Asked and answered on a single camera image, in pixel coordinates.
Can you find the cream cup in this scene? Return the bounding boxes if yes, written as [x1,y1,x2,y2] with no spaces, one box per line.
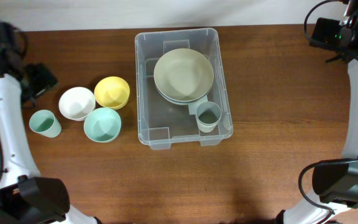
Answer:
[197,123,218,133]

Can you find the smaller beige plate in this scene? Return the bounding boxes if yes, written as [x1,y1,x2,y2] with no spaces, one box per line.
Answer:
[154,49,214,99]

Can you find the clear plastic storage container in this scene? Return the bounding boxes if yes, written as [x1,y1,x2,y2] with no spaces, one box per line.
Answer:
[135,27,234,150]

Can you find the mint green cup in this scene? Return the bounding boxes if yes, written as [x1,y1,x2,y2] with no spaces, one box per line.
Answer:
[29,110,62,138]

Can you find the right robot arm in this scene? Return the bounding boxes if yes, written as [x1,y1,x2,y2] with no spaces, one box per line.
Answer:
[274,1,358,224]

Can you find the grey cup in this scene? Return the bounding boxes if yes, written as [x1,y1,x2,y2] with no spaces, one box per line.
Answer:
[196,101,222,129]

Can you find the mint green bowl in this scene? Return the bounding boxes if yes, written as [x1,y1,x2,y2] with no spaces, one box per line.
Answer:
[83,108,122,143]

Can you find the white bowl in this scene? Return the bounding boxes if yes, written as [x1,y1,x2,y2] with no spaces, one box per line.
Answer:
[58,87,96,121]

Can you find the yellow bowl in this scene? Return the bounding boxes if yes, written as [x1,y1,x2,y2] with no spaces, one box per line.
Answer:
[94,77,131,110]

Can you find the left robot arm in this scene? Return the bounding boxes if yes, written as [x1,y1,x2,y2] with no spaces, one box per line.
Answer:
[0,21,98,223]

